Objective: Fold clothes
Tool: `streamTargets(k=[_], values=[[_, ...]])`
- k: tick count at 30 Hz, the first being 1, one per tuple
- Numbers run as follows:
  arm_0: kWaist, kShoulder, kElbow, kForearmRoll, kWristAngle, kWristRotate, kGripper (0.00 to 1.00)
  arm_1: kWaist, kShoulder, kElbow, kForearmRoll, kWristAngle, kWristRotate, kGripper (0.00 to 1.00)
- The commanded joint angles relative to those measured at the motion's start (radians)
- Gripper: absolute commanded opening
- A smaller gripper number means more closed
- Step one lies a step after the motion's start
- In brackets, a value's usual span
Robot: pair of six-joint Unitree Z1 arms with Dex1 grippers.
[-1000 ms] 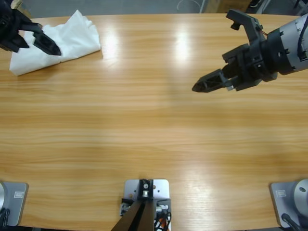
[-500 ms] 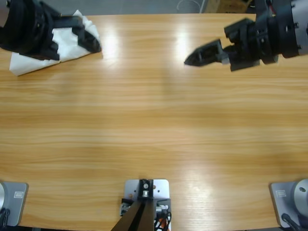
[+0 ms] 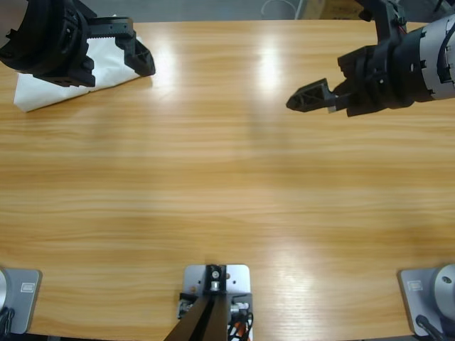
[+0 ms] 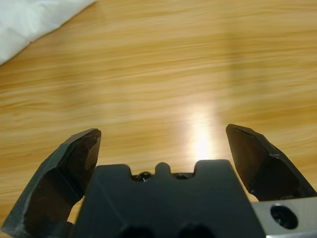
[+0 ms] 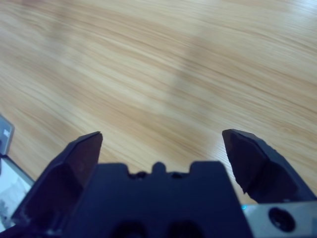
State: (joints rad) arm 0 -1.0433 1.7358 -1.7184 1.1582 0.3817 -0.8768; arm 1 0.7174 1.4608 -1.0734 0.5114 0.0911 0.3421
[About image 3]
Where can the brown cardboard box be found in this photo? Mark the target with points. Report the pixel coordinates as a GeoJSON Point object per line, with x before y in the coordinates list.
{"type": "Point", "coordinates": [334, 9]}

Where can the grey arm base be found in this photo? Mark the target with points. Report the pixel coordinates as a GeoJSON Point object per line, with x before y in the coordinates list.
{"type": "Point", "coordinates": [426, 287]}
{"type": "Point", "coordinates": [21, 295]}

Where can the grey camera mount plate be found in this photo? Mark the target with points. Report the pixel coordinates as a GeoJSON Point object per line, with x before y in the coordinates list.
{"type": "Point", "coordinates": [238, 280]}

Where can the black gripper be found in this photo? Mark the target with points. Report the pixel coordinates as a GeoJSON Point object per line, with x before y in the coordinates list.
{"type": "Point", "coordinates": [391, 78]}
{"type": "Point", "coordinates": [53, 35]}

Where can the black electronics bracket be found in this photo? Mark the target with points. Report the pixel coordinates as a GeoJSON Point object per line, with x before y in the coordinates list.
{"type": "Point", "coordinates": [245, 296]}

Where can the dark camera post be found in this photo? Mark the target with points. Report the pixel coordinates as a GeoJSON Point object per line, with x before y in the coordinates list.
{"type": "Point", "coordinates": [209, 312]}

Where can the white t-shirt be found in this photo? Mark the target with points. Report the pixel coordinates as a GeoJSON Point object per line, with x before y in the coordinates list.
{"type": "Point", "coordinates": [53, 96]}

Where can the black camera bracket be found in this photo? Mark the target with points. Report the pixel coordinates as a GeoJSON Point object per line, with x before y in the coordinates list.
{"type": "Point", "coordinates": [385, 25]}

